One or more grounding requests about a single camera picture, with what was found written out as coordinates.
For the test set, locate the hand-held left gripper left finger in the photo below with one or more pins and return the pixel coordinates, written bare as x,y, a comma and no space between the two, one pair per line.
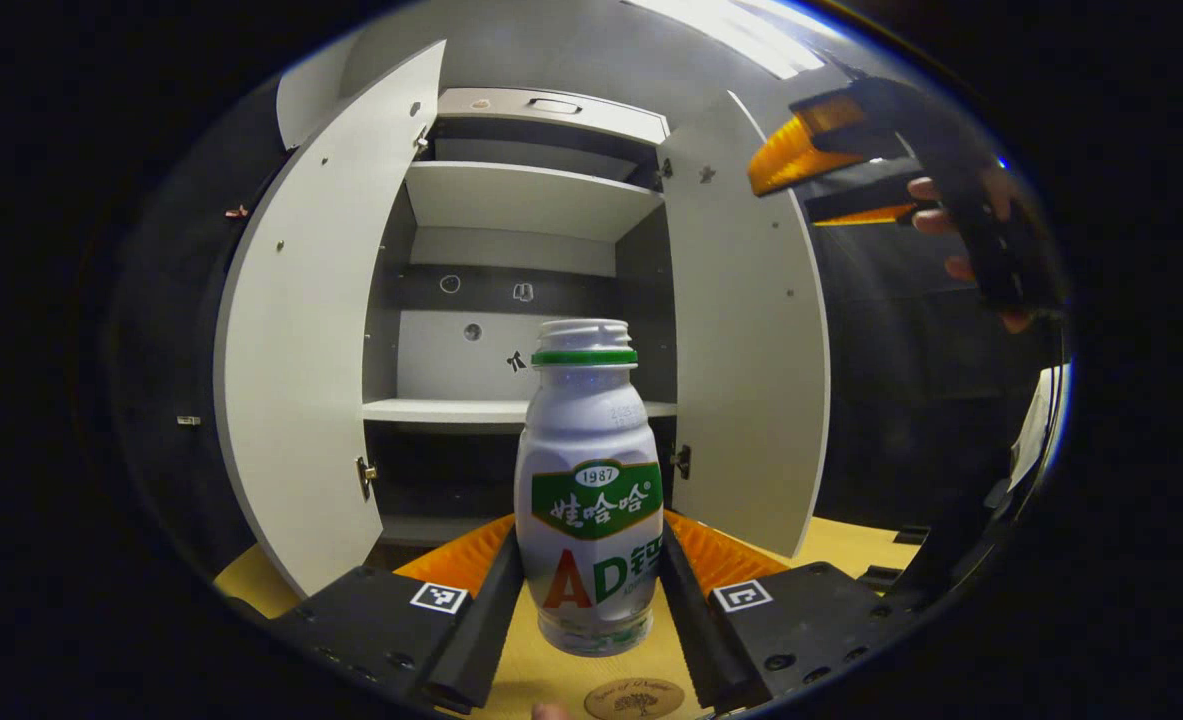
481,640

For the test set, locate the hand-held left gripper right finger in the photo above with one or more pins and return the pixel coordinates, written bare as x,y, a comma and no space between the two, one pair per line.
701,640

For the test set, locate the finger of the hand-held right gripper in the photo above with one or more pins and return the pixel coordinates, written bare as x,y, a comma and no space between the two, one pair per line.
861,205
801,150

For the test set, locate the round brown wooden coaster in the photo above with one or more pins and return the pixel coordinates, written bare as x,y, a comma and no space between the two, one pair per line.
634,700

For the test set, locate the white cabinet door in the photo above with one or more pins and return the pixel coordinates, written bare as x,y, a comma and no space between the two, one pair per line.
301,350
751,350

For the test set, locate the white and grey cabinet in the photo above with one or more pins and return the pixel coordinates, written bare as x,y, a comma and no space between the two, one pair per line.
641,290

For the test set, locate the white bottle with green label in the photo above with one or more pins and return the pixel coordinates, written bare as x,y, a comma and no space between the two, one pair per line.
586,430

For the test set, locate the white thick cabinet shelf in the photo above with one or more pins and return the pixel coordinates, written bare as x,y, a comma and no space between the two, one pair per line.
431,410

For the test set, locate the white thin cabinet shelf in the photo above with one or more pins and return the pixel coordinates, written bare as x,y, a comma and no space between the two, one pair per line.
521,200

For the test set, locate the beige cabinet drawer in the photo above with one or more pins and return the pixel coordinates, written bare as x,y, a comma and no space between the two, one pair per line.
491,103

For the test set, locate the long ceiling light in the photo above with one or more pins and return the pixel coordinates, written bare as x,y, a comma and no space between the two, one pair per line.
741,35

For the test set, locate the black backdrop cloth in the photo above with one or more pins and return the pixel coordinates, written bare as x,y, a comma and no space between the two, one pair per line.
171,350
911,400

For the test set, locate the white cloth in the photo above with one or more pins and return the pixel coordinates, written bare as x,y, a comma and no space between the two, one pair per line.
1041,420

